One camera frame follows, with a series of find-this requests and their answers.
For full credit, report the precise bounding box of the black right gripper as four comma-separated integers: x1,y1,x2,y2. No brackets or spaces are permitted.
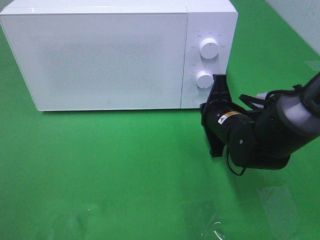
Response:
200,74,253,157

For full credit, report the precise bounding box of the white microwave knob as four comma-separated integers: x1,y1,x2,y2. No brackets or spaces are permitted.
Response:
195,70,214,89
199,37,220,60

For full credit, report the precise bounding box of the round door release button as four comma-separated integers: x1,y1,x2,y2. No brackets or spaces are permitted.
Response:
193,93,208,105

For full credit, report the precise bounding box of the white microwave door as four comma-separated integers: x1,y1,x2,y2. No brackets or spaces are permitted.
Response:
0,13,187,111

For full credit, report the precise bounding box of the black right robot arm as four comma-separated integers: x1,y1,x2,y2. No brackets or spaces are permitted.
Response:
200,74,320,170

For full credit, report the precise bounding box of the white microwave oven body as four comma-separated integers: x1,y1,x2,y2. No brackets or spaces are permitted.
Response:
0,0,238,109

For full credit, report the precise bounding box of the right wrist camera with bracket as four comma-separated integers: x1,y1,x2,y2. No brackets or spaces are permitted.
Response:
256,92,271,109

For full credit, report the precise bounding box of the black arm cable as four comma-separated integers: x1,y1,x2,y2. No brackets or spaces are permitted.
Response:
224,83,305,176

